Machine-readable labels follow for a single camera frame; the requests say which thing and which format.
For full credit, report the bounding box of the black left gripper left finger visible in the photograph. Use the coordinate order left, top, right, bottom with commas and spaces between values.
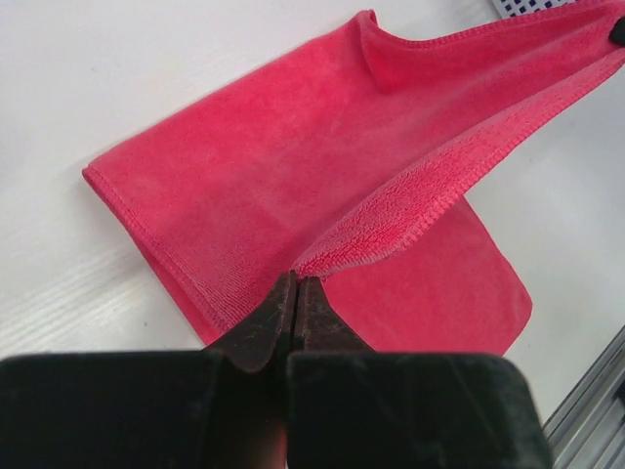
1, 273, 297, 468

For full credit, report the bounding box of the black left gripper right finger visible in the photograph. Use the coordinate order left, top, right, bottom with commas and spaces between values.
287, 277, 553, 468

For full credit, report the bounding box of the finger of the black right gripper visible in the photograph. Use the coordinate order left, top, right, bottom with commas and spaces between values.
608, 17, 625, 47

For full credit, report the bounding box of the pink towel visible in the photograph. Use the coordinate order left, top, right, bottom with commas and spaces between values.
83, 1, 624, 355

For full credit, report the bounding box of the white right plastic basket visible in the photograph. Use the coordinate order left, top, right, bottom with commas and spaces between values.
490, 0, 575, 19

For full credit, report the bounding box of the aluminium mounting rail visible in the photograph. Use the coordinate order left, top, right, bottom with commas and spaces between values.
544, 331, 624, 469

